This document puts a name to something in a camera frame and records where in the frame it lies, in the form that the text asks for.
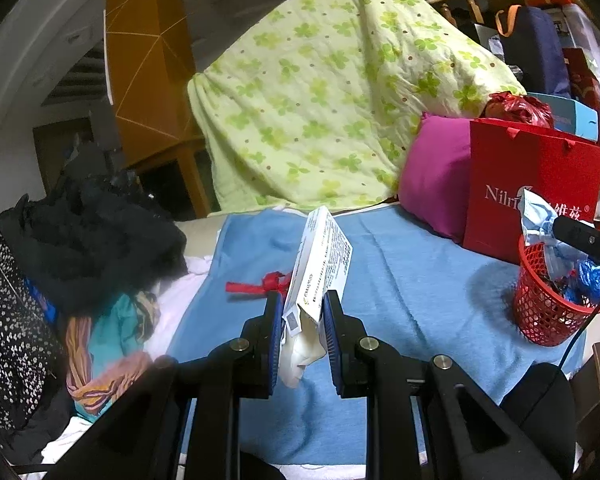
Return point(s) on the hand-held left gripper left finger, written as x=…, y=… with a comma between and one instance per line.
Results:
x=275, y=345

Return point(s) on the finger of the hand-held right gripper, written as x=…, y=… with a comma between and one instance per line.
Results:
x=585, y=240

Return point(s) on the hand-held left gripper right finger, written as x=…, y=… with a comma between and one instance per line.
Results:
x=332, y=345

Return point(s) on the blue plastic bag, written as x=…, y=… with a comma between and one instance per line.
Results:
x=590, y=282

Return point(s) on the light blue paper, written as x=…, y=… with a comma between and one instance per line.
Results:
x=537, y=215

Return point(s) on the red ribbon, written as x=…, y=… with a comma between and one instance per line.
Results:
x=265, y=284

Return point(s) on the red plastic mesh basket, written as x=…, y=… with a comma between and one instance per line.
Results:
x=540, y=315

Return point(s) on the orange and white medicine box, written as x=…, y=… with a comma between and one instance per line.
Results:
x=325, y=250

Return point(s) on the blue towel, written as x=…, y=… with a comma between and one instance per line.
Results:
x=405, y=280

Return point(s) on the white bed sheet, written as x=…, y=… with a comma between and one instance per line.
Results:
x=175, y=305

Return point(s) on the red paper gift bag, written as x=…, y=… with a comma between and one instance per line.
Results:
x=500, y=170

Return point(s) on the light blue box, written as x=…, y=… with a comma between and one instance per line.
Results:
x=575, y=115

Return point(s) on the red plastic bag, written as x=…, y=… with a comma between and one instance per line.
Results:
x=517, y=110

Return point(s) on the red gift box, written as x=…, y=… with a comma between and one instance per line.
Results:
x=582, y=85

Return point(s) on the teal cloth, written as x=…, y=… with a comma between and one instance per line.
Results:
x=117, y=330

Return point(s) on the brown box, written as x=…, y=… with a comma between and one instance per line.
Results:
x=597, y=400

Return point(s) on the pink pillow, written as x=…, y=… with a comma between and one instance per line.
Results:
x=435, y=180

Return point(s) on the orange striped scarf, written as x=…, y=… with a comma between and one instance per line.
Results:
x=87, y=375

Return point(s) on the black lace garment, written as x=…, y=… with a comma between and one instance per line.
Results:
x=95, y=240

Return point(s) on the clear plastic package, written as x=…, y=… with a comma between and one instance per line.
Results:
x=577, y=25

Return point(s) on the green clover print blanket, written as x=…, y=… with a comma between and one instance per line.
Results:
x=320, y=100

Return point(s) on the black white floral garment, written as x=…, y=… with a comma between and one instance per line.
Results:
x=15, y=325

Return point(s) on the dark wooden door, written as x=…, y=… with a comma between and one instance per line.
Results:
x=60, y=155

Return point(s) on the orange wooden cabinet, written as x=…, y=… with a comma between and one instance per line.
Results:
x=150, y=60

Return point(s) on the ceiling air vent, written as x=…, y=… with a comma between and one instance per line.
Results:
x=75, y=82

